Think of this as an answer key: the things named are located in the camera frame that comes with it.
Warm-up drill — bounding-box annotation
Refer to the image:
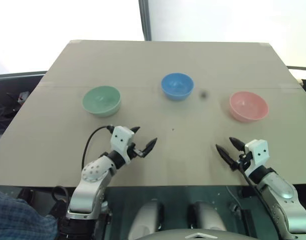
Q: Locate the small red white object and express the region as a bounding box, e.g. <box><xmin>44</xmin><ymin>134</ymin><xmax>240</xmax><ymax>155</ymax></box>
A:
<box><xmin>17</xmin><ymin>91</ymin><xmax>29</xmax><ymax>104</ymax></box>

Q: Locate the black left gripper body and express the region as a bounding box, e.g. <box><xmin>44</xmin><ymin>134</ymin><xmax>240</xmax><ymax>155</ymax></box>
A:
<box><xmin>127</xmin><ymin>142</ymin><xmax>144</xmax><ymax>161</ymax></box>

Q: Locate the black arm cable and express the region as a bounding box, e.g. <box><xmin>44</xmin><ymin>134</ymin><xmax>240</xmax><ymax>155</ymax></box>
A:
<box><xmin>81</xmin><ymin>124</ymin><xmax>116</xmax><ymax>174</ymax></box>
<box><xmin>238</xmin><ymin>154</ymin><xmax>272</xmax><ymax>210</ymax></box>

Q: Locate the black ring-shaped device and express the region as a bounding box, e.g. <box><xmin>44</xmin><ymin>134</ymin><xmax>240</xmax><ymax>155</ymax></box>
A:
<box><xmin>48</xmin><ymin>185</ymin><xmax>69</xmax><ymax>219</ymax></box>

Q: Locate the green bowl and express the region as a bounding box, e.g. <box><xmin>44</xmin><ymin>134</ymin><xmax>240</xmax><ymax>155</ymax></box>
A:
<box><xmin>81</xmin><ymin>85</ymin><xmax>122</xmax><ymax>119</ymax></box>

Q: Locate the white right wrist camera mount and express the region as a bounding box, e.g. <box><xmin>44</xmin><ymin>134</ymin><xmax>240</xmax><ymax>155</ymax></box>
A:
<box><xmin>243</xmin><ymin>139</ymin><xmax>271</xmax><ymax>167</ymax></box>

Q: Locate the person in blue plaid clothing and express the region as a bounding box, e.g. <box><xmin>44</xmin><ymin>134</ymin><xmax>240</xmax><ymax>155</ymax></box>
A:
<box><xmin>0</xmin><ymin>186</ymin><xmax>59</xmax><ymax>240</ymax></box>

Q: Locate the black equipment beside table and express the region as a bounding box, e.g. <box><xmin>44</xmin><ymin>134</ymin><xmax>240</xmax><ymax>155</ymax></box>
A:
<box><xmin>286</xmin><ymin>65</ymin><xmax>306</xmax><ymax>101</ymax></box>

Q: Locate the dark cluttered bench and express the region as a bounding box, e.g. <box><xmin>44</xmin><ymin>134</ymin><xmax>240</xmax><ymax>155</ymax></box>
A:
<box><xmin>0</xmin><ymin>72</ymin><xmax>47</xmax><ymax>138</ymax></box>

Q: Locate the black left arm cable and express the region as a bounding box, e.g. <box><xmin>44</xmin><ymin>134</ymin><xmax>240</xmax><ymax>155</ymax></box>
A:
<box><xmin>81</xmin><ymin>124</ymin><xmax>116</xmax><ymax>174</ymax></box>

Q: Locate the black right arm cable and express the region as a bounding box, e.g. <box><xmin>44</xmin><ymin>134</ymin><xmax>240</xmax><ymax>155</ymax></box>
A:
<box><xmin>238</xmin><ymin>154</ymin><xmax>272</xmax><ymax>210</ymax></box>

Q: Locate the blue bowl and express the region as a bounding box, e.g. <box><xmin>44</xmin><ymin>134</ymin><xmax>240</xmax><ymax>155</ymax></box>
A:
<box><xmin>160</xmin><ymin>72</ymin><xmax>195</xmax><ymax>102</ymax></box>

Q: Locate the red bowl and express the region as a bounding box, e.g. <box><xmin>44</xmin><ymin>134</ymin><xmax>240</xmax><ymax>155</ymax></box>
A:
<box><xmin>228</xmin><ymin>91</ymin><xmax>270</xmax><ymax>123</ymax></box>

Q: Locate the silver rounded robot leg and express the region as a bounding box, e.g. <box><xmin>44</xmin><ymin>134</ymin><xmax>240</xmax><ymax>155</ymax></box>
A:
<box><xmin>190</xmin><ymin>201</ymin><xmax>228</xmax><ymax>233</ymax></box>
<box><xmin>131</xmin><ymin>199</ymin><xmax>167</xmax><ymax>239</ymax></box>

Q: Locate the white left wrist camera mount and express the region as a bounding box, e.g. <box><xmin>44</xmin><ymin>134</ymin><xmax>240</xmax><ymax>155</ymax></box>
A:
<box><xmin>110</xmin><ymin>126</ymin><xmax>135</xmax><ymax>154</ymax></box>

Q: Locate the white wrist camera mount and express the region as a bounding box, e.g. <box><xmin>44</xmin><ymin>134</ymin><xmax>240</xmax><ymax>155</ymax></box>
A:
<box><xmin>243</xmin><ymin>139</ymin><xmax>271</xmax><ymax>167</ymax></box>
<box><xmin>110</xmin><ymin>126</ymin><xmax>135</xmax><ymax>154</ymax></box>

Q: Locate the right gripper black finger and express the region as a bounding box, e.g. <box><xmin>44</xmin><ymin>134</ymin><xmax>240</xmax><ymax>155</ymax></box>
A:
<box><xmin>215</xmin><ymin>144</ymin><xmax>238</xmax><ymax>172</ymax></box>
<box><xmin>228</xmin><ymin>136</ymin><xmax>245</xmax><ymax>151</ymax></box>

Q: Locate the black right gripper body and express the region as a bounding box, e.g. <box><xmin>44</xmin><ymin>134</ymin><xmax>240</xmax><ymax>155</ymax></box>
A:
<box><xmin>235</xmin><ymin>150</ymin><xmax>254</xmax><ymax>173</ymax></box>

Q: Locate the grey vertical pillar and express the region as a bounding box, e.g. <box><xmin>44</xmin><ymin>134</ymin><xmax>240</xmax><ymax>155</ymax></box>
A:
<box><xmin>138</xmin><ymin>0</ymin><xmax>153</xmax><ymax>42</ymax></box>

